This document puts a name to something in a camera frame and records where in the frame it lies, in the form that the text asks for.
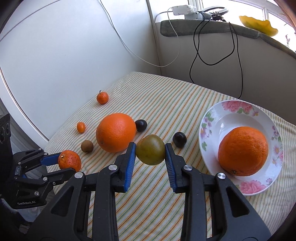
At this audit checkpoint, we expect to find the mandarin with rough skin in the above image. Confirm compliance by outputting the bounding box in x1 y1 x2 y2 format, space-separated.
58 150 81 172

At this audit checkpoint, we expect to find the small mandarin with stem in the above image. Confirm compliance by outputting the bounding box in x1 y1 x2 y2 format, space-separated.
96 90 109 104

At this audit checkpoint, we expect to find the striped tablecloth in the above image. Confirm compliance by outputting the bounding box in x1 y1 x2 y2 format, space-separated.
44 72 295 240

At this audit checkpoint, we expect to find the brown longan fruit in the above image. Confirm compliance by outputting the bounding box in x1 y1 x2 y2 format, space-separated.
80 140 94 153

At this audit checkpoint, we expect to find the white floral plate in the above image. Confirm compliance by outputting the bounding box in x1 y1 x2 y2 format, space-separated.
199 100 284 196

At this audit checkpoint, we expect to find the white power adapter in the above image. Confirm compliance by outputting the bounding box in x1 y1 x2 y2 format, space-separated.
172 5 211 20

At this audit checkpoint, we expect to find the grey windowsill cushion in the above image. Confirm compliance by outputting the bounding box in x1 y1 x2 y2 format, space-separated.
159 20 295 59

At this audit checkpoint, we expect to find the white cable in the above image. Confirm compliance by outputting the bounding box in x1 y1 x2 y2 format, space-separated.
98 0 181 68

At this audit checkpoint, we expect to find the yellow bowl on sill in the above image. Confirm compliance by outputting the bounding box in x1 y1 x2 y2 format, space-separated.
239 16 278 37

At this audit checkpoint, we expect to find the green-yellow round fruit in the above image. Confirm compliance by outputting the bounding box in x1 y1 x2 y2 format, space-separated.
135 135 166 166

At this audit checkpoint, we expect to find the large smooth orange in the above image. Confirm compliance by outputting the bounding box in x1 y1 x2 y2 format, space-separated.
96 113 137 153

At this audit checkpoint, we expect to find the black ring light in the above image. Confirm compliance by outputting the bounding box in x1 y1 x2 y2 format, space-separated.
200 6 228 22

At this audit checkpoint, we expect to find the black cable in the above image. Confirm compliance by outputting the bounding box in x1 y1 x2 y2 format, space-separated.
189 17 244 100

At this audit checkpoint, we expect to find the small orange kumquat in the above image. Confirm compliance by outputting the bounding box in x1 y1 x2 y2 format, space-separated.
76 122 86 133

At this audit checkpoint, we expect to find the large bumpy orange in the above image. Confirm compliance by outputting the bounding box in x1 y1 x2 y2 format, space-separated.
218 126 269 176

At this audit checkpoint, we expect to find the dark plum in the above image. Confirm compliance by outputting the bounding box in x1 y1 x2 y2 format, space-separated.
173 132 187 148
135 120 147 133

